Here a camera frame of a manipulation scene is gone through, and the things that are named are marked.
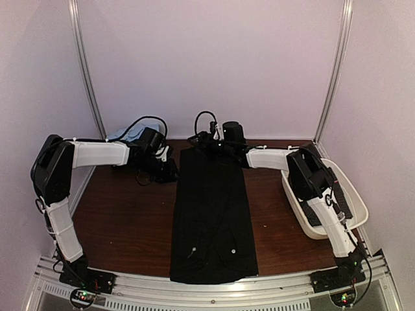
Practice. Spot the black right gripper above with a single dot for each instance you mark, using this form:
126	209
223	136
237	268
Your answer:
205	135

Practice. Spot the aluminium frame post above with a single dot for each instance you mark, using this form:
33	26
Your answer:
340	52
74	15

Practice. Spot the dark pinstriped folded shirt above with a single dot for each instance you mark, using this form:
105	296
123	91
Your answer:
339	196

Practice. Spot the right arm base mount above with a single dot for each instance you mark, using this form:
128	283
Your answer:
348	271

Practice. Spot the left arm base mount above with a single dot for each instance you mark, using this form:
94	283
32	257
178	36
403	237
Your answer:
80	275

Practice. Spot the aluminium frame post left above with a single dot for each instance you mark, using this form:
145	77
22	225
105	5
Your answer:
74	15

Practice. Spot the black long sleeve shirt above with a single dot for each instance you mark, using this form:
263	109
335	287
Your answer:
212	235

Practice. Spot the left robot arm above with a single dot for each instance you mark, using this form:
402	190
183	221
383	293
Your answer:
51	175

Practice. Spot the light blue folded shirt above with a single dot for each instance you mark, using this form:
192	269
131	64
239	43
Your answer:
136	131

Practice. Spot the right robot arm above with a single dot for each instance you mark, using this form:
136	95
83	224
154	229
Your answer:
310	180

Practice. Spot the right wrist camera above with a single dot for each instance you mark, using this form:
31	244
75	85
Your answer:
229	131

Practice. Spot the white plastic laundry basket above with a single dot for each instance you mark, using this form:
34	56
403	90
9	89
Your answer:
355	203

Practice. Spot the aluminium frame post right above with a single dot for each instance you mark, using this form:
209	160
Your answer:
340	52

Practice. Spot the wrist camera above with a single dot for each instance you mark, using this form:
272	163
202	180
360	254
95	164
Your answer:
152	143
229	131

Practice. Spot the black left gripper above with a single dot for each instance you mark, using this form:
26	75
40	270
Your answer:
168	175

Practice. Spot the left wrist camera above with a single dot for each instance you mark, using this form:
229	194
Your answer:
152	143

